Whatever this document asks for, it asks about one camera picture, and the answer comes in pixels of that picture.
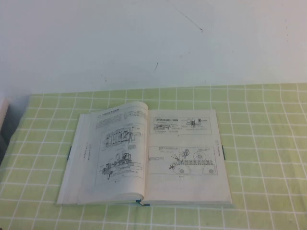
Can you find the book with technical drawings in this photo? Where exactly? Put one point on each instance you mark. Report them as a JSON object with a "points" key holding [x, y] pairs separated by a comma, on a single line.
{"points": [[182, 187]]}

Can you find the green checked tablecloth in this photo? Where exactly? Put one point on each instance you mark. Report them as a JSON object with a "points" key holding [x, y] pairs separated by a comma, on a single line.
{"points": [[263, 134]]}

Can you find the white side board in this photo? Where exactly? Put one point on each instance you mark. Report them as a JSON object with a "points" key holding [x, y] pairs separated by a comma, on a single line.
{"points": [[3, 112]]}

